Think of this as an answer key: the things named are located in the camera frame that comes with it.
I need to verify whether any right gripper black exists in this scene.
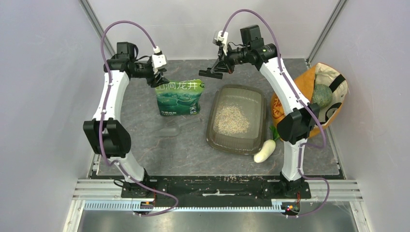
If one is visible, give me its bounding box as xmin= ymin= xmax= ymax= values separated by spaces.
xmin=211 ymin=42 xmax=250 ymax=74

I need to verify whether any black bag clip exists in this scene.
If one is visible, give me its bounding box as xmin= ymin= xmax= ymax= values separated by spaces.
xmin=198 ymin=70 xmax=223 ymax=79

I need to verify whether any green litter bag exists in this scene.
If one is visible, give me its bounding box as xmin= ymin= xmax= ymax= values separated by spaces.
xmin=155 ymin=79 xmax=205 ymax=116

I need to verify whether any clear plastic scoop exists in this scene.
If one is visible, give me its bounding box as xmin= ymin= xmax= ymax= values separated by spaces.
xmin=154 ymin=117 xmax=201 ymax=137

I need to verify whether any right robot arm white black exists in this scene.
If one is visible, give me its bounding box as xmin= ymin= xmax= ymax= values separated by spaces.
xmin=202 ymin=25 xmax=320 ymax=198

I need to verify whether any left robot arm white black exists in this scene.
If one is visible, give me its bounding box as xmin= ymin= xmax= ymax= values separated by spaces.
xmin=83 ymin=42 xmax=169 ymax=197

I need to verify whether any grey plastic litter box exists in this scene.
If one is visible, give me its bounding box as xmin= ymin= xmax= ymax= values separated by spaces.
xmin=205 ymin=84 xmax=267 ymax=155

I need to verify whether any poured litter granules pile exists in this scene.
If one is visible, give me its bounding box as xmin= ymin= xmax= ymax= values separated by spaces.
xmin=213 ymin=105 xmax=250 ymax=136

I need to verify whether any white radish toy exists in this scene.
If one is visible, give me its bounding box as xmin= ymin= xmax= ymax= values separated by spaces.
xmin=253 ymin=125 xmax=281 ymax=163

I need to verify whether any orange tote bag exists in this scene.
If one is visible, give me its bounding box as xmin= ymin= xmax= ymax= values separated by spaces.
xmin=270 ymin=62 xmax=349 ymax=138

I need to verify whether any green melon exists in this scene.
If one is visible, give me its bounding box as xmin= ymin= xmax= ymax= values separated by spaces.
xmin=310 ymin=84 xmax=333 ymax=109

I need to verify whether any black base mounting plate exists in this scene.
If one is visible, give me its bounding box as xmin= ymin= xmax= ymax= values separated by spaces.
xmin=114 ymin=175 xmax=311 ymax=208

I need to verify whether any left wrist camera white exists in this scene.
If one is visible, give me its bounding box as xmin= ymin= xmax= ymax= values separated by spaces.
xmin=151 ymin=46 xmax=168 ymax=74

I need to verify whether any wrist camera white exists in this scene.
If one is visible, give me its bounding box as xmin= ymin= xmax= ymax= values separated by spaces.
xmin=213 ymin=30 xmax=229 ymax=55
xmin=151 ymin=46 xmax=168 ymax=74

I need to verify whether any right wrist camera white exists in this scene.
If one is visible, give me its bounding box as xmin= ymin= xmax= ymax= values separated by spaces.
xmin=213 ymin=30 xmax=229 ymax=55

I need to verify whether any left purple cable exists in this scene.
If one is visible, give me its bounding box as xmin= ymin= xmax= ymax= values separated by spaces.
xmin=98 ymin=20 xmax=179 ymax=217

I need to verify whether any purple cable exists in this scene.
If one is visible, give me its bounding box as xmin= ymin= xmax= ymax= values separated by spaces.
xmin=221 ymin=9 xmax=331 ymax=218
xmin=98 ymin=20 xmax=179 ymax=217

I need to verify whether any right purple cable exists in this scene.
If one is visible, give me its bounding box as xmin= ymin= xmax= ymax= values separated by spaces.
xmin=221 ymin=9 xmax=331 ymax=218

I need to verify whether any grey cable duct strip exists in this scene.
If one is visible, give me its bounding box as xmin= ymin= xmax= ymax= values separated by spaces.
xmin=84 ymin=201 xmax=284 ymax=213

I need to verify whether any aluminium frame rail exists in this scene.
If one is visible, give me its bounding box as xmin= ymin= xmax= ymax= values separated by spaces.
xmin=73 ymin=179 xmax=363 ymax=203

